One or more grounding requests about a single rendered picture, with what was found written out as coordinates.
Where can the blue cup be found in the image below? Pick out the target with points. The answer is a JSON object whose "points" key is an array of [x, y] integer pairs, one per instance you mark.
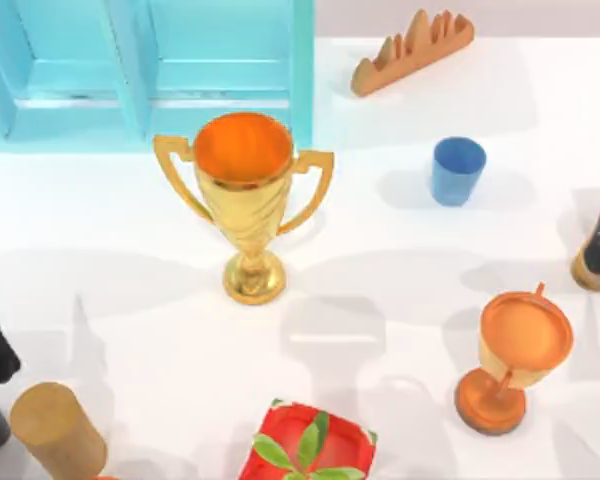
{"points": [[455, 175]]}

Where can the orange trophy cup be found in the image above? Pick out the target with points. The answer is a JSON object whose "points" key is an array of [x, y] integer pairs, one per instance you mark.
{"points": [[522, 330]]}

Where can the brown wooden cylinder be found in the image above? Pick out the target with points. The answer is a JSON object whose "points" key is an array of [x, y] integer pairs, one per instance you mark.
{"points": [[55, 430]]}

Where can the small orange object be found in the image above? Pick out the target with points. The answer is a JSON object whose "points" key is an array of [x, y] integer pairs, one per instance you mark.
{"points": [[105, 478]]}

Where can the brown sliced bread loaf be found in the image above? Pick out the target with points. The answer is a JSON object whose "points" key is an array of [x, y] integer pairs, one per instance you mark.
{"points": [[410, 55]]}

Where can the red plant pot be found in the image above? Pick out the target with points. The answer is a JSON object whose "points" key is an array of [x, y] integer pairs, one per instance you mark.
{"points": [[290, 440]]}

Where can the light blue rack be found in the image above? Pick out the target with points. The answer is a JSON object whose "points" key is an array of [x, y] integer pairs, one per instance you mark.
{"points": [[130, 65]]}

